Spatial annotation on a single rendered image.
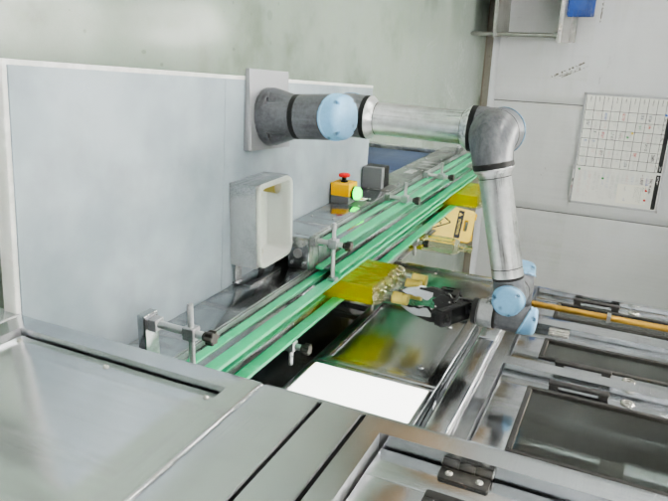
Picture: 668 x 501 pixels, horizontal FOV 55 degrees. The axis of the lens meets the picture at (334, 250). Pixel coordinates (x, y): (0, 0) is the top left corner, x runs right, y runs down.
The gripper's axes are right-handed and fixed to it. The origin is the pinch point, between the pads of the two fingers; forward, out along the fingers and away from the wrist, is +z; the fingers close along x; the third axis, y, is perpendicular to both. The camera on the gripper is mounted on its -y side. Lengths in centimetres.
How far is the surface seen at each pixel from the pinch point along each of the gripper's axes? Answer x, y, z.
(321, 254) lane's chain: 7.8, 1.7, 27.4
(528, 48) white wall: 92, 588, 69
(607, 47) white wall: 96, 588, -11
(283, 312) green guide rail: 2.3, -32.2, 20.9
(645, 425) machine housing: -18, -5, -64
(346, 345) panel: -13.4, -9.6, 12.9
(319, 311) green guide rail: -4.1, -12.1, 20.6
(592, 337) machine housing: -15, 38, -49
